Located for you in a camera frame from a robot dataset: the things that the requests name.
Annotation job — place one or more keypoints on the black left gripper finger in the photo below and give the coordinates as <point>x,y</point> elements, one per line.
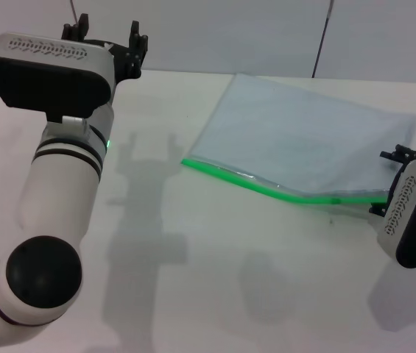
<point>80,31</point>
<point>137,48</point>

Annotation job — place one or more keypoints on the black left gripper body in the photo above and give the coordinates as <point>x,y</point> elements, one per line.
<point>119,62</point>

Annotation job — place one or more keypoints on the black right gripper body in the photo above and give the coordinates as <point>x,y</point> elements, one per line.
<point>396,184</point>

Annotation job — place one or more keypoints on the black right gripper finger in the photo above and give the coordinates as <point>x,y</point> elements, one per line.
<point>378,210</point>
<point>404,153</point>

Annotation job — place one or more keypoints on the green zipper slider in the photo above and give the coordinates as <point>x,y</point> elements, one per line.
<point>335,200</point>

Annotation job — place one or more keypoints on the clear document bag green zipper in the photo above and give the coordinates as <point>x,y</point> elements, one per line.
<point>303,128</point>

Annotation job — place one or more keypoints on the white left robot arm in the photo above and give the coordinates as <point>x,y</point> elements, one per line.
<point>60,184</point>

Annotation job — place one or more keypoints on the gray black left wrist camera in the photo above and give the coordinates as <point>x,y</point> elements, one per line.
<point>45,73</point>

